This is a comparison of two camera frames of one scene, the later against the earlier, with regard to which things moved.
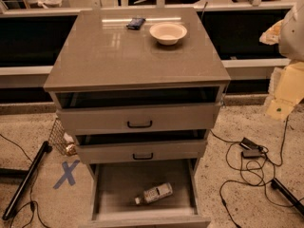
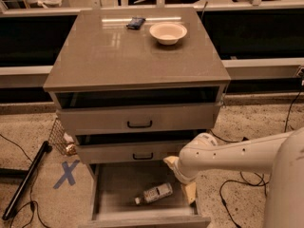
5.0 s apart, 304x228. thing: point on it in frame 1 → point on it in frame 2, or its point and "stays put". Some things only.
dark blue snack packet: [135, 23] stays put
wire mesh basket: [60, 139] stays put
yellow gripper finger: [272, 35] → [172, 161]
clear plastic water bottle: [154, 194] stays put
